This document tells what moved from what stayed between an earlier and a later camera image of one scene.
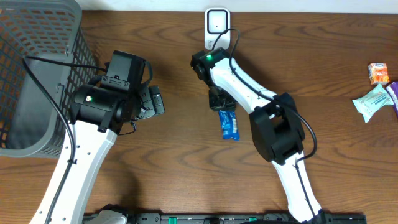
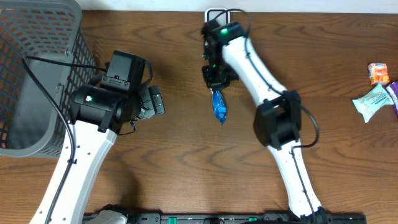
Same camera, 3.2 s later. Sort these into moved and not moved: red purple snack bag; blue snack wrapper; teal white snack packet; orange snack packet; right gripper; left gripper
Moved: right gripper; blue snack wrapper
Not moved: red purple snack bag; orange snack packet; teal white snack packet; left gripper
